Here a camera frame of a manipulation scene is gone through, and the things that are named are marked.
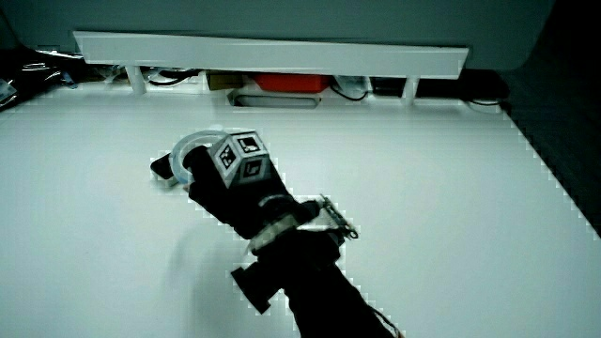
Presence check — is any person's right hand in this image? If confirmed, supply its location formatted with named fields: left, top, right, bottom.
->
left=149, top=131, right=321, bottom=246

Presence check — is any white desk shelf riser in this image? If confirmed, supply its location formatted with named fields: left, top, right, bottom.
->
left=72, top=30, right=470, bottom=107

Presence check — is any black box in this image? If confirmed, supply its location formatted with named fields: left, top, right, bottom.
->
left=369, top=76, right=408, bottom=98

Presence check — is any brown cardboard box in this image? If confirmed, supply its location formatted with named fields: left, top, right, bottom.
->
left=206, top=70, right=246, bottom=92

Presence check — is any light blue tape roll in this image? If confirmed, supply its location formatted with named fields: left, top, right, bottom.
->
left=168, top=130, right=231, bottom=187

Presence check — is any black plastic bag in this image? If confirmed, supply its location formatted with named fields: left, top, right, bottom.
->
left=0, top=46, right=88, bottom=112

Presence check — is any white grey flat device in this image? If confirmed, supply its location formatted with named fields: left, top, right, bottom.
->
left=227, top=89, right=324, bottom=111

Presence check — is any black cable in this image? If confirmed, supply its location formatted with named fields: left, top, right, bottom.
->
left=329, top=83, right=370, bottom=102

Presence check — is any red box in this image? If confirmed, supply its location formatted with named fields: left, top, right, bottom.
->
left=253, top=72, right=331, bottom=94

